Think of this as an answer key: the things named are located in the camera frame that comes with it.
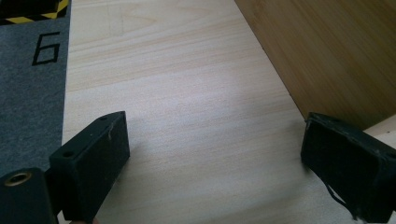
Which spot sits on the yellow black striped tape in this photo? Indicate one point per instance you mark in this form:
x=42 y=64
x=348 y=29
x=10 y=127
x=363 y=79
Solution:
x=37 y=14

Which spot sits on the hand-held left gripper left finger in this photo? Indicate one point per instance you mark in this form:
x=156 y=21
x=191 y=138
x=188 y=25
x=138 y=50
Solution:
x=90 y=168

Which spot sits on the brown wooden box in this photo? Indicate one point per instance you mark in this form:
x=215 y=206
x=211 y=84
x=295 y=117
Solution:
x=330 y=53

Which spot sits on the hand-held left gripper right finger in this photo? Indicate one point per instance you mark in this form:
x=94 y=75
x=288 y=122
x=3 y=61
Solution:
x=348 y=165

